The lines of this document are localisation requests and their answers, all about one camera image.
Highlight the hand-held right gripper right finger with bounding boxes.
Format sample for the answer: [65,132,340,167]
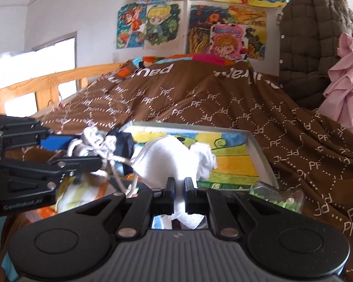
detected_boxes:
[184,177,283,239]

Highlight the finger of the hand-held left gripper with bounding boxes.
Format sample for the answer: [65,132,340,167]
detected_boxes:
[0,156,103,189]
[0,114,80,155]

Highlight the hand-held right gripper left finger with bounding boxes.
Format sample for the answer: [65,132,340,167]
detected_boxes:
[76,177,176,238]

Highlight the grey white knitted yarn piece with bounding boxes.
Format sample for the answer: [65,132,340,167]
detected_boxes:
[66,127,136,197]

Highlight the shallow box with frog drawing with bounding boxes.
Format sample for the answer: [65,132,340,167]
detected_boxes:
[119,121,279,192]

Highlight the orange cloth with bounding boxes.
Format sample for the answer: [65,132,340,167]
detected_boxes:
[26,206,58,221]

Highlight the yellow white striped cloth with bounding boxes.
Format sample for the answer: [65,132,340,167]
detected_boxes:
[55,173,110,212]

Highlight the crumpled white tissue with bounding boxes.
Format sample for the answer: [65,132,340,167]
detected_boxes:
[189,142,218,181]

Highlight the dark navy cloth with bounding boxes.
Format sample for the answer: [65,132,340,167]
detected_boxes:
[106,132,135,177]

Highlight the window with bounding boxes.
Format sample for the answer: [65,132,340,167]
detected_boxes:
[0,32,77,95]

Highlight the clear bag with green pieces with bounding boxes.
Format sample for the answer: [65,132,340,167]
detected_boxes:
[248,181,305,214]

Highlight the brown printed blanket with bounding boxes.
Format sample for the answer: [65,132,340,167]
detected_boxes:
[0,60,353,282]

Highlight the colourful cartoon pillow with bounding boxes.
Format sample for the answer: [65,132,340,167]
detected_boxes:
[115,53,248,78]

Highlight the orange-haired girl blue poster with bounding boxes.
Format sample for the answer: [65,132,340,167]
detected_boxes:
[116,4,148,50]

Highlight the blond child poster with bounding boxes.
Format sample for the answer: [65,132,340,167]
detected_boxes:
[143,2,183,50]

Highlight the pink cartoon girl poster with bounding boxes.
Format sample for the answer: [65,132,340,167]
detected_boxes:
[209,23,248,62]

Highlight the orange and dark swirl poster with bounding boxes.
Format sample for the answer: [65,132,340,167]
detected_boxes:
[186,4,267,60]

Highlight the brown quilted jacket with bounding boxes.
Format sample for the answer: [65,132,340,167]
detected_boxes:
[278,0,353,110]

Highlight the pink garment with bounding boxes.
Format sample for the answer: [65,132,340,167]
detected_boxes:
[316,33,353,134]

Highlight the wooden bed rail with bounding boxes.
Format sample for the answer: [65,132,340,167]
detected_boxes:
[0,62,128,116]

